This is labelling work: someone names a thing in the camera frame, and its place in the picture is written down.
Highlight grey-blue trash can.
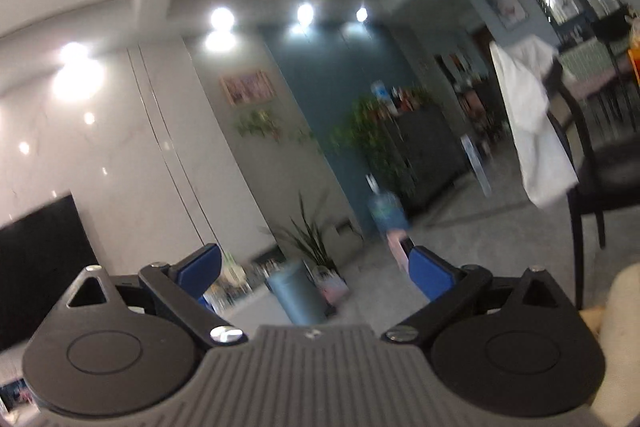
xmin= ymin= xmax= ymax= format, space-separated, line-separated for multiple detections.
xmin=266 ymin=261 xmax=329 ymax=327

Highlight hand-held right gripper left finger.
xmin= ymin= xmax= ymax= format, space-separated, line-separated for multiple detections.
xmin=65 ymin=243 xmax=248 ymax=349

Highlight bottles on cabinet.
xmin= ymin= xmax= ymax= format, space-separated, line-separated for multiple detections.
xmin=371 ymin=79 xmax=437 ymax=116

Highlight white-framed wall picture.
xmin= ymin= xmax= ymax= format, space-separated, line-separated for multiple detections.
xmin=484 ymin=0 xmax=529 ymax=31

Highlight wood-framed wall picture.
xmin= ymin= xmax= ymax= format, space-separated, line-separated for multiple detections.
xmin=220 ymin=70 xmax=277 ymax=108

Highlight white cloth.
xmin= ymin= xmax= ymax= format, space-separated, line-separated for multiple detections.
xmin=489 ymin=34 xmax=580 ymax=208

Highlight dark cabinet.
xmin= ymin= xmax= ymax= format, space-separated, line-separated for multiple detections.
xmin=384 ymin=106 xmax=472 ymax=214

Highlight woven pink basket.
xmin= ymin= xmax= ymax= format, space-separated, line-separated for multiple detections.
xmin=314 ymin=268 xmax=351 ymax=306

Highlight blue water jug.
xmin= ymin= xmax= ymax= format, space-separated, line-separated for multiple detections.
xmin=366 ymin=174 xmax=412 ymax=234

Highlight marble television console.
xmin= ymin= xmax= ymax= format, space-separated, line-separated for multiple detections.
xmin=0 ymin=289 xmax=286 ymax=427

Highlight black chair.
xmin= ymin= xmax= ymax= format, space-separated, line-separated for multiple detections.
xmin=544 ymin=57 xmax=640 ymax=310

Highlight pink box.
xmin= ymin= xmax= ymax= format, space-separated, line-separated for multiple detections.
xmin=386 ymin=228 xmax=416 ymax=269

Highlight long-leaved potted plant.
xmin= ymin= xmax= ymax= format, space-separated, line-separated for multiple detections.
xmin=259 ymin=191 xmax=347 ymax=279

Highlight black wall television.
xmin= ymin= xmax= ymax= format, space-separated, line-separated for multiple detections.
xmin=0 ymin=193 xmax=101 ymax=352

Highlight hanging ivy plant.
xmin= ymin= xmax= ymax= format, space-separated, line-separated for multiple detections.
xmin=231 ymin=107 xmax=322 ymax=148

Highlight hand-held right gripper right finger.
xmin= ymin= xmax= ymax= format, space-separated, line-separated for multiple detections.
xmin=381 ymin=245 xmax=563 ymax=348

